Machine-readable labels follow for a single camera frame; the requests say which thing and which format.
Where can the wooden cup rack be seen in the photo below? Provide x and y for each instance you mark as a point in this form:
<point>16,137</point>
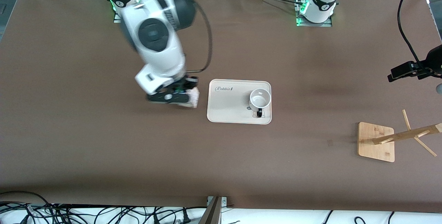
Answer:
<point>374,148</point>

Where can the cream tray with rabbit print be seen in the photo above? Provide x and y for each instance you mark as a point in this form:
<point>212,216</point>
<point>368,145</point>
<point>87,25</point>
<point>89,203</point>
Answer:
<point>231,106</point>

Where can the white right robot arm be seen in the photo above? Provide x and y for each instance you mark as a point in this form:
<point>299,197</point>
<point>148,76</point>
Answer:
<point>162,54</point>

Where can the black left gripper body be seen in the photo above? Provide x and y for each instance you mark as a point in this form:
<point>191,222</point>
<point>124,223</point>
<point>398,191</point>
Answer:
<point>434,59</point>

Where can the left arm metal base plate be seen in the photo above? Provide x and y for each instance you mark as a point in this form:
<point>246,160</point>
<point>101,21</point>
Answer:
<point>314,24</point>

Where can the blue white milk carton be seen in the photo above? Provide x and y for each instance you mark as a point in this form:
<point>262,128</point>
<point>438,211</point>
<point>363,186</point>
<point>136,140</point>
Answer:
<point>193,99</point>

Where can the metal camera stand post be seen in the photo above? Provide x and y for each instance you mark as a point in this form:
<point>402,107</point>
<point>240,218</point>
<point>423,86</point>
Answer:
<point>214,213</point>

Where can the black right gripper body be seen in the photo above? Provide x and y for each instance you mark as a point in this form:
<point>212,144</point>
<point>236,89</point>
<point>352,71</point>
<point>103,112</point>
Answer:
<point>189,82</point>

